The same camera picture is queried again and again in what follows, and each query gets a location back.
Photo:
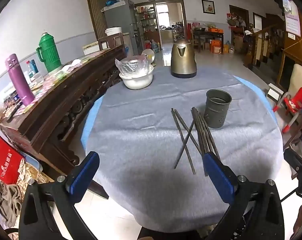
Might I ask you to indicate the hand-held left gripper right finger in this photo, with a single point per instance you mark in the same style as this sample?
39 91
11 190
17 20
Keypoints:
217 172

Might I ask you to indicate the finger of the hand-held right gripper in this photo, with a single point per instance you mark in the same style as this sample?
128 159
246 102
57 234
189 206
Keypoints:
293 158

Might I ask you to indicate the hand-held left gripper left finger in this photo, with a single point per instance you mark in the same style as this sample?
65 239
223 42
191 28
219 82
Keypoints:
84 170

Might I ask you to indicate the grey metal chopstick holder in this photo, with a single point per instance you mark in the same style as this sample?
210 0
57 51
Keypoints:
215 115

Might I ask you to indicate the gold patterned cloth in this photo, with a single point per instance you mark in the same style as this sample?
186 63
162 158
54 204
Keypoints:
33 175

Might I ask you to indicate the red child's chair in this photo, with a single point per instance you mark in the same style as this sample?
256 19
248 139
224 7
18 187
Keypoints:
294 102

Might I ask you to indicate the white step stool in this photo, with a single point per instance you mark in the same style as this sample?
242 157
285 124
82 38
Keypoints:
274 92

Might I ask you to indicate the dark carved wooden sideboard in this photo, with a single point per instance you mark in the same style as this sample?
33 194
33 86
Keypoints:
61 100

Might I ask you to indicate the grey tablecloth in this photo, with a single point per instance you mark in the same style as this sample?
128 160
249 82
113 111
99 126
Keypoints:
141 120

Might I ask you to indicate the beige chair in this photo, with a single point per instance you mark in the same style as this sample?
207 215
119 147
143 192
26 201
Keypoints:
299 80

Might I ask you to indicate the red paper bag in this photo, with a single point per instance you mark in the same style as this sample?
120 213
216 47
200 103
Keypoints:
4 160

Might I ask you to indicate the grey crumpled cloth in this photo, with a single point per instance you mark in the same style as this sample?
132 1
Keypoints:
6 200

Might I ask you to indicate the white ceramic bowl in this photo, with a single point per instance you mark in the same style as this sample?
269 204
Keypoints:
137 81

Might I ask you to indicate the white crumpled paper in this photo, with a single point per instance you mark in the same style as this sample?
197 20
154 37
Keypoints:
71 66

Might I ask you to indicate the clear plastic water bottle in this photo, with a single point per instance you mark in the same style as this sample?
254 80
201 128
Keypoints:
31 73

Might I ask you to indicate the purple thermos bottle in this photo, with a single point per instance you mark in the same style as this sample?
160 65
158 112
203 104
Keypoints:
18 80

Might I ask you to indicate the golden electric kettle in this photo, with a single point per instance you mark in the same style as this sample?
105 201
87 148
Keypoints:
183 62

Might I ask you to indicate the clear plastic bag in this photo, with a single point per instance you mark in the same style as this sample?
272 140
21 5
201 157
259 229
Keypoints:
132 65

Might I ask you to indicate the wooden staircase railing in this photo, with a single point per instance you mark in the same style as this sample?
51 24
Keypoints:
263 45

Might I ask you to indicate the green thermos jug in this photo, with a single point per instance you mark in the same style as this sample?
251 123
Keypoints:
51 55

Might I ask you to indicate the white chest freezer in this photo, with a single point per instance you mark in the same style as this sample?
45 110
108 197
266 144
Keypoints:
91 48

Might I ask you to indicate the orange gift box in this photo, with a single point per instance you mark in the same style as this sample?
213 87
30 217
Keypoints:
215 49

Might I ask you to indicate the small white refrigerator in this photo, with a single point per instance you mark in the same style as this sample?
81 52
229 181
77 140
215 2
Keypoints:
127 46

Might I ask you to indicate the white electric fan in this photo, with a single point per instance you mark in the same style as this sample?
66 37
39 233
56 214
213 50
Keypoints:
149 55

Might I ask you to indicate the dark wooden chair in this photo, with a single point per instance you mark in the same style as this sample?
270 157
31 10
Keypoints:
114 40

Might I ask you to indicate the dark wooden side table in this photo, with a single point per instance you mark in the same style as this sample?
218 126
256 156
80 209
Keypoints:
208 33

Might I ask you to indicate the blue water jug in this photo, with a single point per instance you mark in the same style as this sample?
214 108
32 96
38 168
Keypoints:
155 46

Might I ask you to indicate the white pot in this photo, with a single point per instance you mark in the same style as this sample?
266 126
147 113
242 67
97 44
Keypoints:
113 31

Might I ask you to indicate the flat orange box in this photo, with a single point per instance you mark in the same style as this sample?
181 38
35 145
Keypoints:
215 30

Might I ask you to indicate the dark wooden door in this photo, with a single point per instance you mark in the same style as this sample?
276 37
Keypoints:
238 15

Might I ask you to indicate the tall grey refrigerator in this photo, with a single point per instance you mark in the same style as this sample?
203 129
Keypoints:
118 17

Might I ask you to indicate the glass display shelf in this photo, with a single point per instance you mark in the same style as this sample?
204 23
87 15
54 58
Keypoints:
147 22

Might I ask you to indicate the brown slatted door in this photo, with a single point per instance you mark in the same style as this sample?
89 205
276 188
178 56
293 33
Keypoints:
98 7

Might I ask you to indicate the pink wall calendar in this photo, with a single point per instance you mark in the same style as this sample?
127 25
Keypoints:
292 17

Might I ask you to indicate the framed wall picture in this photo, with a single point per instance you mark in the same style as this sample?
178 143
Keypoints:
208 7

